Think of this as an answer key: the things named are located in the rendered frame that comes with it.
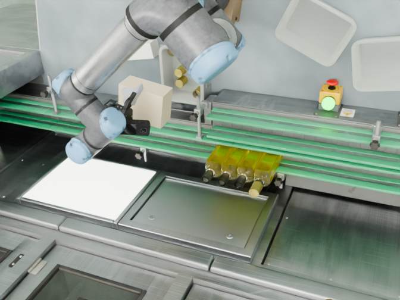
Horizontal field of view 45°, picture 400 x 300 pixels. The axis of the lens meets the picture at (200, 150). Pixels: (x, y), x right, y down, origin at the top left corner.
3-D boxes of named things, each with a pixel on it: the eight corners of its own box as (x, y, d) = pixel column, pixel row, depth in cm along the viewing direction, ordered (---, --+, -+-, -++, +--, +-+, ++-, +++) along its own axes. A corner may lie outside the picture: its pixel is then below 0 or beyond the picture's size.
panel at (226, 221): (71, 158, 204) (17, 204, 177) (69, 152, 202) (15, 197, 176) (278, 200, 173) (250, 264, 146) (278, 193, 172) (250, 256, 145)
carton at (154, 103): (130, 75, 162) (118, 83, 156) (172, 87, 158) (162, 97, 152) (128, 106, 169) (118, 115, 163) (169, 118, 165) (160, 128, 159)
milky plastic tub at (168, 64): (171, 91, 195) (162, 100, 188) (168, 37, 183) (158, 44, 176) (212, 96, 189) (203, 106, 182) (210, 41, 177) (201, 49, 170)
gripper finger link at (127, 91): (127, 75, 154) (113, 99, 151) (143, 80, 152) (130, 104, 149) (129, 80, 157) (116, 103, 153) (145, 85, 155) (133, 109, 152)
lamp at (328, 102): (321, 106, 165) (319, 110, 163) (322, 94, 163) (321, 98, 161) (334, 108, 164) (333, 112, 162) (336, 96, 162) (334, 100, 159)
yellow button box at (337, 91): (321, 100, 172) (317, 109, 167) (323, 81, 168) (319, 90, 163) (341, 103, 170) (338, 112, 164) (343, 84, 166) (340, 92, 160)
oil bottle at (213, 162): (224, 147, 183) (203, 177, 166) (224, 134, 180) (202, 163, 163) (237, 150, 181) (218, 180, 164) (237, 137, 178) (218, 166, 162)
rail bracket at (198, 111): (203, 128, 182) (190, 144, 172) (201, 87, 173) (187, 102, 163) (210, 129, 181) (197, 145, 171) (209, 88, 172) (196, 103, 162)
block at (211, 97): (209, 115, 186) (202, 124, 181) (208, 93, 181) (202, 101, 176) (218, 117, 185) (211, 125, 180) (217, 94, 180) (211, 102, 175)
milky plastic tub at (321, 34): (334, 61, 165) (330, 69, 158) (278, 28, 167) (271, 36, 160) (363, 16, 154) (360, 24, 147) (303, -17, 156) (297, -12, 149)
